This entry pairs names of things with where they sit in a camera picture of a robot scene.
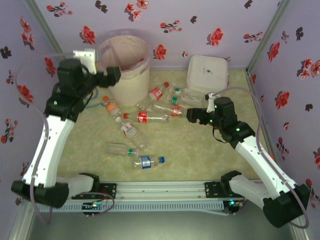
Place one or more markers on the clear bottle red label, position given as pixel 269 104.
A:
pixel 176 110
pixel 143 117
pixel 156 93

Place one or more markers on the clear bottle green label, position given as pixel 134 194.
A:
pixel 178 90
pixel 174 99
pixel 130 152

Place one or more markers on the clear bottle orange label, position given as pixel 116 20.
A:
pixel 112 108

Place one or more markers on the clear ribbed bottle white cap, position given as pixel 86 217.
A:
pixel 128 129

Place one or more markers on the clear bottle blue label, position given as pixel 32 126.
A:
pixel 145 161

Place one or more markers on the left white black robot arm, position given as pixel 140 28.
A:
pixel 47 155

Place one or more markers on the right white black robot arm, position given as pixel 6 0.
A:
pixel 260 161

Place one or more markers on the white trash bin with liner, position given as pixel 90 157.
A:
pixel 127 50

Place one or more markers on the blue stethoscope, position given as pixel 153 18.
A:
pixel 94 101

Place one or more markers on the white lidded plastic box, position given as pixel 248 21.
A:
pixel 207 72

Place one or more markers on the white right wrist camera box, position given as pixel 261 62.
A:
pixel 210 95

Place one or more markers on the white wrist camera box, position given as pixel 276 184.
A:
pixel 86 57
pixel 210 95

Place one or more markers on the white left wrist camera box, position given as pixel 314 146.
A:
pixel 86 57

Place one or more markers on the aluminium table side rail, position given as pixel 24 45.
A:
pixel 254 95

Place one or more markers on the aluminium frame post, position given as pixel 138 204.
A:
pixel 268 35
pixel 49 35

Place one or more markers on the aluminium mounting rail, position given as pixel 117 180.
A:
pixel 160 190

